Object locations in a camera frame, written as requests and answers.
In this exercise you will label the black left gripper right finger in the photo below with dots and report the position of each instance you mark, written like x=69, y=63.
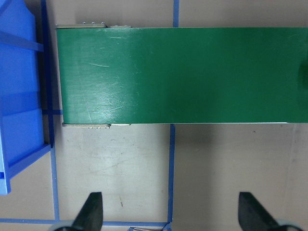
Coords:
x=252, y=216

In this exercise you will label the green conveyor belt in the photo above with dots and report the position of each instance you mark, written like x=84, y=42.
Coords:
x=183, y=75

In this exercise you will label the blue bin left side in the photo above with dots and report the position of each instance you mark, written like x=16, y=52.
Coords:
x=21, y=128

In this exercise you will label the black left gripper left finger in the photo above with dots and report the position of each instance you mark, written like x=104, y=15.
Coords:
x=90, y=217

